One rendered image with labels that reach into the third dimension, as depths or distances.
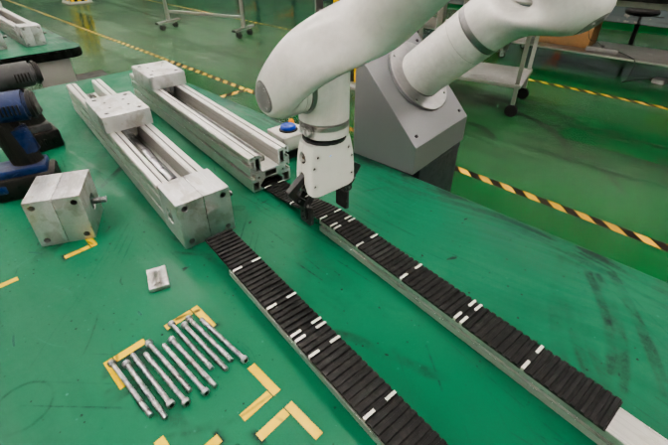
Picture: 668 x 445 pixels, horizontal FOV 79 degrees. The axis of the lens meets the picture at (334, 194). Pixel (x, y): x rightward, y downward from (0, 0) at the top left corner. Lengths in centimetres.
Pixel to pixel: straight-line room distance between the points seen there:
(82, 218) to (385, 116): 65
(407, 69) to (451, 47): 13
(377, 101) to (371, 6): 48
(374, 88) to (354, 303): 51
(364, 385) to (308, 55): 40
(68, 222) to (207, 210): 25
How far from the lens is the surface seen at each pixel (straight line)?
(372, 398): 52
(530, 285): 75
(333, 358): 55
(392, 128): 97
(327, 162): 69
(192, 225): 77
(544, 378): 59
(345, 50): 52
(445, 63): 97
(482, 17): 92
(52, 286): 81
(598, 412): 59
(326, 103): 63
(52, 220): 88
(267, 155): 95
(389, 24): 51
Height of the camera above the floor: 126
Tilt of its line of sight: 33 degrees down
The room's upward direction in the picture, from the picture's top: straight up
